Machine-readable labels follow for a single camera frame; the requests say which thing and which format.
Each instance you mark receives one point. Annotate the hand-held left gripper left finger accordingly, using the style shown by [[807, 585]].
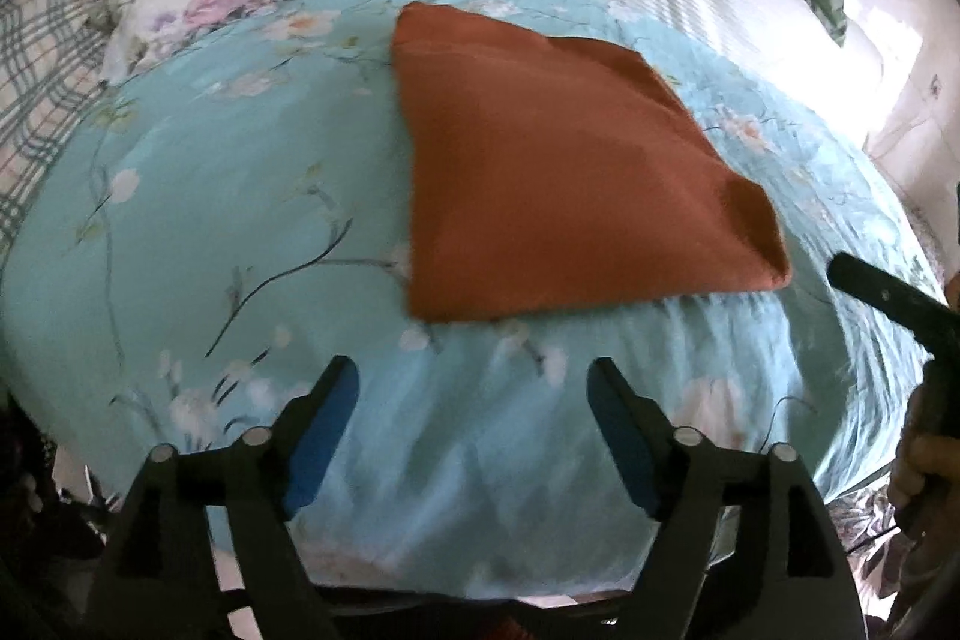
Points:
[[322, 430]]

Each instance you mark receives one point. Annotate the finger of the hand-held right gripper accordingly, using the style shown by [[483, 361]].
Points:
[[885, 291]]

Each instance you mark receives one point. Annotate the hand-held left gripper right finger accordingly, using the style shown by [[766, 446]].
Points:
[[626, 437]]

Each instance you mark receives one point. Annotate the orange knit sweater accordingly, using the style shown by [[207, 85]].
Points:
[[562, 175]]

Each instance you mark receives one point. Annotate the person's right hand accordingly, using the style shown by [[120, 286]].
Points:
[[926, 471]]

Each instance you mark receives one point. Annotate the grey patterned bed sheet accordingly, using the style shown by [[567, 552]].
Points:
[[862, 527]]

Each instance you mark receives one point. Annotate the light blue floral blanket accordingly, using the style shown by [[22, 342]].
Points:
[[225, 197]]

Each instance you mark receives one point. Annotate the plaid bed sheet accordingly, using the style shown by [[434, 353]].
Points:
[[37, 25]]

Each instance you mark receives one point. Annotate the white wall outlet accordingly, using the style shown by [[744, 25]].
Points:
[[936, 87]]

